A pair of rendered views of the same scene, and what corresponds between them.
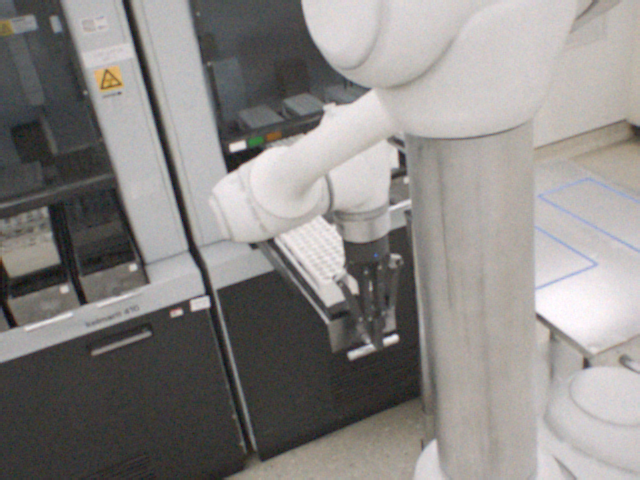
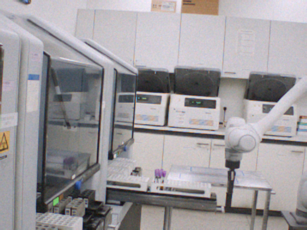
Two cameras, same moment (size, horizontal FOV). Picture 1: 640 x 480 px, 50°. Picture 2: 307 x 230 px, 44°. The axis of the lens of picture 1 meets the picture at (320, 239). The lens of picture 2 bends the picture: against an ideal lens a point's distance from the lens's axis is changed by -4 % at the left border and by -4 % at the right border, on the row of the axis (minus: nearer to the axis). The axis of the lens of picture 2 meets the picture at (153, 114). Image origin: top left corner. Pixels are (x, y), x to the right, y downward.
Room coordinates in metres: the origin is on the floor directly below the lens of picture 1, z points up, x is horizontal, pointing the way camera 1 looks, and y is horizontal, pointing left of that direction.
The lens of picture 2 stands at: (0.53, 1.82, 1.34)
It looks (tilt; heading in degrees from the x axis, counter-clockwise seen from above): 4 degrees down; 295
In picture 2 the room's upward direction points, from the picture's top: 4 degrees clockwise
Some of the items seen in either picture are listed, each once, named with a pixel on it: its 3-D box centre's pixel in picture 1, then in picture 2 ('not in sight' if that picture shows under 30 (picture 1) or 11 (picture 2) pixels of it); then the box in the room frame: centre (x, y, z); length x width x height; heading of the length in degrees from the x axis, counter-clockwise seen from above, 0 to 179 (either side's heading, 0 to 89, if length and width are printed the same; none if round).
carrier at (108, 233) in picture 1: (99, 236); (89, 199); (1.42, 0.50, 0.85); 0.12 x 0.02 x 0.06; 109
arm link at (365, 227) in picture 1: (361, 217); (233, 154); (0.97, -0.07, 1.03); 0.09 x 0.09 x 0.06
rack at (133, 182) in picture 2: not in sight; (119, 182); (1.50, 0.11, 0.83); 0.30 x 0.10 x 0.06; 19
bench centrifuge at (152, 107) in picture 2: not in sight; (145, 95); (2.59, -2.27, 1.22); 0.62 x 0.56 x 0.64; 107
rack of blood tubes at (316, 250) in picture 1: (319, 255); (180, 188); (1.20, 0.01, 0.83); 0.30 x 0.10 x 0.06; 19
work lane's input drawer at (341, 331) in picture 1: (299, 249); (153, 196); (1.33, 0.05, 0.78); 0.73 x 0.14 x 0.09; 19
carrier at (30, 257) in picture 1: (31, 257); (78, 211); (1.37, 0.65, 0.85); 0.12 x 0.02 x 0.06; 110
